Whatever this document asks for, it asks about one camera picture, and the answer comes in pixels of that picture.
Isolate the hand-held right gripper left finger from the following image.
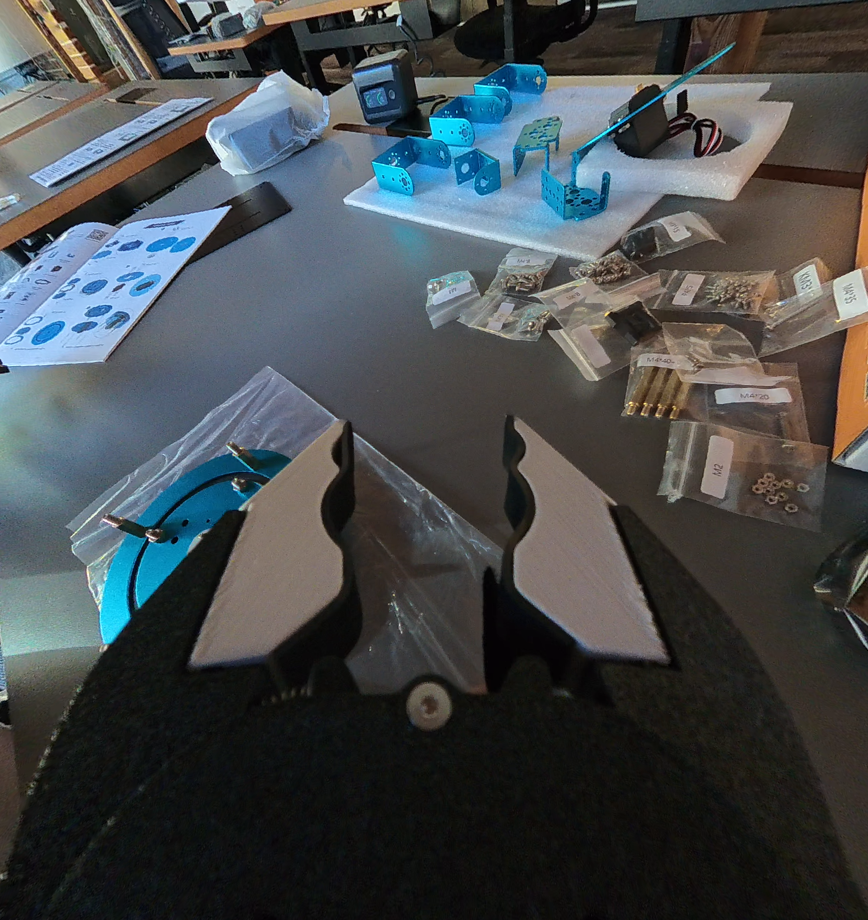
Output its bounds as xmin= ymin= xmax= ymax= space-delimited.
xmin=188 ymin=419 xmax=366 ymax=673

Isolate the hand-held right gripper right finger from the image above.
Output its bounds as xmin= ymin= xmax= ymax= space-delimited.
xmin=501 ymin=414 xmax=672 ymax=666

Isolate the blue round metal base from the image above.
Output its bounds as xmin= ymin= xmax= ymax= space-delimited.
xmin=96 ymin=440 xmax=298 ymax=648

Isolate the large clear plastic bag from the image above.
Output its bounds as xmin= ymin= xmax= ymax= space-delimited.
xmin=68 ymin=365 xmax=508 ymax=694

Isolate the brass standoff packet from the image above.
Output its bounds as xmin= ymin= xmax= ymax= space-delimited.
xmin=623 ymin=348 xmax=715 ymax=424

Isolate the wood-edged grey desk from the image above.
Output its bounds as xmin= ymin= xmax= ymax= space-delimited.
xmin=260 ymin=0 xmax=435 ymax=94
xmin=0 ymin=78 xmax=263 ymax=260
xmin=167 ymin=20 xmax=295 ymax=76

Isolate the printed instruction leaflet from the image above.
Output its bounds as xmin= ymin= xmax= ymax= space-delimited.
xmin=0 ymin=205 xmax=232 ymax=368

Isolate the white printed paper strip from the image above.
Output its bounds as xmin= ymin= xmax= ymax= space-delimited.
xmin=30 ymin=97 xmax=214 ymax=188

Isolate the silver antistatic bag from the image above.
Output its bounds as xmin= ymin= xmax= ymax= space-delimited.
xmin=813 ymin=496 xmax=868 ymax=662

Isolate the pile of small screw bags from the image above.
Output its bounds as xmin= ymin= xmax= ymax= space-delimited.
xmin=425 ymin=213 xmax=868 ymax=534

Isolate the black flat plate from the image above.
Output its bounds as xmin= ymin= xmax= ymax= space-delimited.
xmin=183 ymin=181 xmax=293 ymax=263

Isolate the white plastic bag with box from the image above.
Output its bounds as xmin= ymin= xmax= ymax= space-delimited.
xmin=206 ymin=70 xmax=331 ymax=175

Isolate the flat white foam sheet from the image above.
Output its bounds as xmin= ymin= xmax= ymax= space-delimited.
xmin=343 ymin=72 xmax=668 ymax=261

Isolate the white foam tray with notch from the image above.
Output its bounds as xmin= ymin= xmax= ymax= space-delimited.
xmin=578 ymin=75 xmax=796 ymax=196

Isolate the teal disc with servo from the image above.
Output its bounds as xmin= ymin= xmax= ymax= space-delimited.
xmin=574 ymin=42 xmax=737 ymax=161

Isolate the black office chair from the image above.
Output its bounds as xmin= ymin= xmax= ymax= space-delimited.
xmin=454 ymin=0 xmax=600 ymax=58

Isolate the blue multi-hole U bracket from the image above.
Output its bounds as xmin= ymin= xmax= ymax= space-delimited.
xmin=540 ymin=167 xmax=612 ymax=224

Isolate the small blue metal bracket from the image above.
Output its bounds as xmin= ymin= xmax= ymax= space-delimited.
xmin=454 ymin=147 xmax=502 ymax=196

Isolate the blue metal U bracket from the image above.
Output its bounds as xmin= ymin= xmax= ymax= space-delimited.
xmin=371 ymin=137 xmax=451 ymax=194
xmin=428 ymin=93 xmax=508 ymax=147
xmin=473 ymin=63 xmax=548 ymax=102

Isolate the tall teal metal bracket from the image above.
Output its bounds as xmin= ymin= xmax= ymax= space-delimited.
xmin=513 ymin=115 xmax=566 ymax=177

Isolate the red white black servo cable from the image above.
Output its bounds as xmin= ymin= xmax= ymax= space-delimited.
xmin=674 ymin=93 xmax=726 ymax=155

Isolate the dark grey camera module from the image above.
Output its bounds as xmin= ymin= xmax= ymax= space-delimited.
xmin=351 ymin=49 xmax=435 ymax=141

